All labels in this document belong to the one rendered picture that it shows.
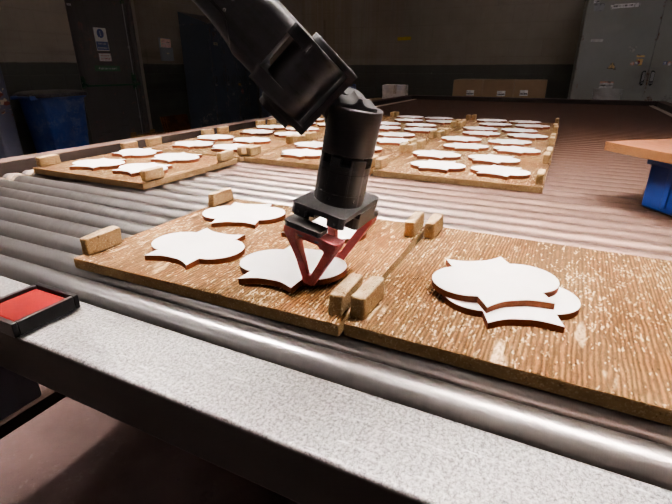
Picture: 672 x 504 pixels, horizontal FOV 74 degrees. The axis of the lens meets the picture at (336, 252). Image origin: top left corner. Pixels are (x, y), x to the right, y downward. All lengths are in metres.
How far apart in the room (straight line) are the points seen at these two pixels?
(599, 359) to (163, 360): 0.41
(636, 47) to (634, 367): 6.59
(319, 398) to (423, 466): 0.11
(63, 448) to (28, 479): 0.13
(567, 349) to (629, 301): 0.15
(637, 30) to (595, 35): 0.44
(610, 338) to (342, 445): 0.29
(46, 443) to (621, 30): 6.80
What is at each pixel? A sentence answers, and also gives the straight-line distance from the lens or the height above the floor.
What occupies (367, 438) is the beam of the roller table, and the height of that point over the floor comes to 0.92.
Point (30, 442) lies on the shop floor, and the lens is 1.96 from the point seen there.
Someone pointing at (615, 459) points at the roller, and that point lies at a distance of 0.42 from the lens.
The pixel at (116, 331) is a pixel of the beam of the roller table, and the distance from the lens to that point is 0.55.
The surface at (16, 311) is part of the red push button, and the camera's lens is 0.62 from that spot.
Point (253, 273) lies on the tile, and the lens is 0.56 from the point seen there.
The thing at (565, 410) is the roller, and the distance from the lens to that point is 0.45.
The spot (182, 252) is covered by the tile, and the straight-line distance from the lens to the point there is 0.65.
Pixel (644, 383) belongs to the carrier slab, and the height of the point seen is 0.94.
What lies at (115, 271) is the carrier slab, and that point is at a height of 0.93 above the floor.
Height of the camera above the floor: 1.18
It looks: 22 degrees down
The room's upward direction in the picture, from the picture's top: straight up
